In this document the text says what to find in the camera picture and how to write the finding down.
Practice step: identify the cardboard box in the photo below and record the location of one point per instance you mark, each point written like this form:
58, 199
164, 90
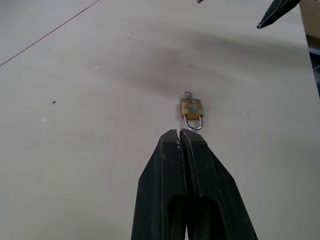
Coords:
311, 17

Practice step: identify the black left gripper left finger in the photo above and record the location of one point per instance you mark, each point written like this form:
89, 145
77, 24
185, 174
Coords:
155, 190

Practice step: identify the brass padlock with steel shackle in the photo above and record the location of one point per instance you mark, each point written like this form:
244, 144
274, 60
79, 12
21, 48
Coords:
191, 111

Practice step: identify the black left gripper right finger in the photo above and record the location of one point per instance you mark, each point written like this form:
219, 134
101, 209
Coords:
220, 190

